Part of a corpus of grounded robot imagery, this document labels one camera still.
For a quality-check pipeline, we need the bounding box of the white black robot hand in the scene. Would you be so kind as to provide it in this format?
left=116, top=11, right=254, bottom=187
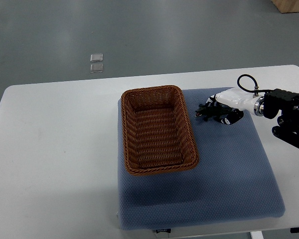
left=205, top=88, right=264, bottom=125

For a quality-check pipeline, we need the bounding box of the dark toy crocodile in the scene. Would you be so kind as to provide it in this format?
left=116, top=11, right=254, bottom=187
left=195, top=101, right=232, bottom=124

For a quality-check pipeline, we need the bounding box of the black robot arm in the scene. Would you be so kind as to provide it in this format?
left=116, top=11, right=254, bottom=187
left=263, top=89, right=299, bottom=149

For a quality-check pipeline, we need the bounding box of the brown wicker basket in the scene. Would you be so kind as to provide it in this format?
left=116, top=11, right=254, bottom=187
left=121, top=85, right=199, bottom=176

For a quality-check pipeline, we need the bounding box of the blue grey foam cushion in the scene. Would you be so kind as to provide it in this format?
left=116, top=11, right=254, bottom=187
left=118, top=88, right=285, bottom=230

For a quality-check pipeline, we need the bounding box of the wooden box corner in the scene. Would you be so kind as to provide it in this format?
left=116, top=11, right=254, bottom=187
left=272, top=0, right=299, bottom=13

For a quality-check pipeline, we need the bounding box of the lower floor metal plate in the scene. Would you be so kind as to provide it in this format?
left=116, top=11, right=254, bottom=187
left=90, top=63, right=104, bottom=73

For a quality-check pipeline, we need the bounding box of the floor metal plate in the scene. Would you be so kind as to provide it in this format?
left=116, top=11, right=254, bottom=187
left=90, top=63, right=104, bottom=73
left=90, top=53, right=103, bottom=62

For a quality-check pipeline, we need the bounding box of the upper floor metal plate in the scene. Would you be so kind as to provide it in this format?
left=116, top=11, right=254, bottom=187
left=90, top=53, right=103, bottom=62

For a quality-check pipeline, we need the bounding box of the black cable loop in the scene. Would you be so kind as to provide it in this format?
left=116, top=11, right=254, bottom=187
left=237, top=74, right=275, bottom=97

